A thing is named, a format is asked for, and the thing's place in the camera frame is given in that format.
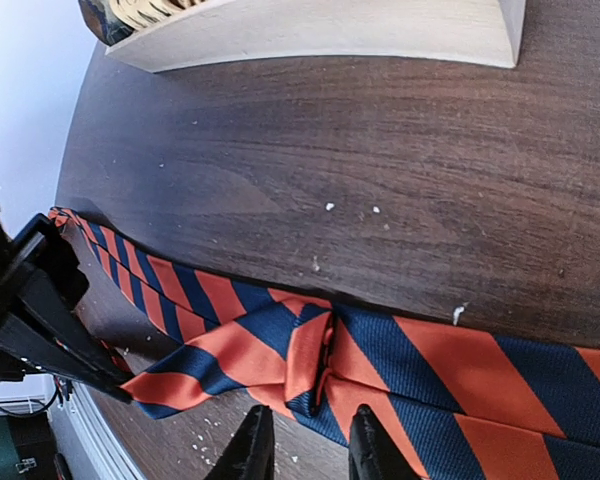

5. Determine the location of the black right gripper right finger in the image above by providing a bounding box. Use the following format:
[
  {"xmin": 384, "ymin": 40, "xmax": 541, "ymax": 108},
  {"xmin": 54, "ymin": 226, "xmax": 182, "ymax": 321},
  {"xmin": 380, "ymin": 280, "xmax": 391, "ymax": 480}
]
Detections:
[{"xmin": 348, "ymin": 404, "xmax": 420, "ymax": 480}]

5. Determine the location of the beige patterned rolled tie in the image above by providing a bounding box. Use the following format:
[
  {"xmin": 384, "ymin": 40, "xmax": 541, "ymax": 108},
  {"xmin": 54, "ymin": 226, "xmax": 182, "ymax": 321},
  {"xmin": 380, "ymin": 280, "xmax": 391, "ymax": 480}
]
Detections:
[{"xmin": 108, "ymin": 0, "xmax": 204, "ymax": 30}]

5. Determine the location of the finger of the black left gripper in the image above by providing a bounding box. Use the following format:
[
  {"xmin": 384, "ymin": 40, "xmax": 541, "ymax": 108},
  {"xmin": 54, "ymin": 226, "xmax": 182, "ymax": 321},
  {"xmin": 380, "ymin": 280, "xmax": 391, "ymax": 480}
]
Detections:
[
  {"xmin": 0, "ymin": 277, "xmax": 131, "ymax": 404},
  {"xmin": 11, "ymin": 213, "xmax": 89, "ymax": 310}
]

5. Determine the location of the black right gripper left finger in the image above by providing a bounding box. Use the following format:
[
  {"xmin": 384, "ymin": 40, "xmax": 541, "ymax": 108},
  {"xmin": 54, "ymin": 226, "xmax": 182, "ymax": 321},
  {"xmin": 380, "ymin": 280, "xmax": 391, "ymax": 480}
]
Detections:
[{"xmin": 205, "ymin": 405, "xmax": 275, "ymax": 480}]

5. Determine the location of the red navy striped tie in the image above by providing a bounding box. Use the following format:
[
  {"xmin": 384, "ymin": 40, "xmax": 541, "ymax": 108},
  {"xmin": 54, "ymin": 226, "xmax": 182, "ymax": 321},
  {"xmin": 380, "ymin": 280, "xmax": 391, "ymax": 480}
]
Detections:
[{"xmin": 49, "ymin": 207, "xmax": 600, "ymax": 479}]

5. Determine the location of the aluminium front rail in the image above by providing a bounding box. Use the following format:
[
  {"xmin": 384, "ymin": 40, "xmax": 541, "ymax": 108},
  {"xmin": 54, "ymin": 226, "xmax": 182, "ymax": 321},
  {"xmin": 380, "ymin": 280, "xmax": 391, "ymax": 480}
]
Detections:
[{"xmin": 49, "ymin": 385, "xmax": 145, "ymax": 480}]

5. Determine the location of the wooden compartment box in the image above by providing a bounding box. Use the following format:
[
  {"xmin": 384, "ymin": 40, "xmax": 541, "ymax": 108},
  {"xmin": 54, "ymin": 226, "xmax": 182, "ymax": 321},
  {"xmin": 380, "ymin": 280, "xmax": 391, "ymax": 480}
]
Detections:
[{"xmin": 106, "ymin": 1, "xmax": 526, "ymax": 73}]

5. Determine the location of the dark patterned rolled tie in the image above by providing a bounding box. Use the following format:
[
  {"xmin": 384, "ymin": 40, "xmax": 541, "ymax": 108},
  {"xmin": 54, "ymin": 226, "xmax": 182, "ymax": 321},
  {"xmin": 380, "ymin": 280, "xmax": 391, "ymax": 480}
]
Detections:
[{"xmin": 78, "ymin": 0, "xmax": 134, "ymax": 46}]

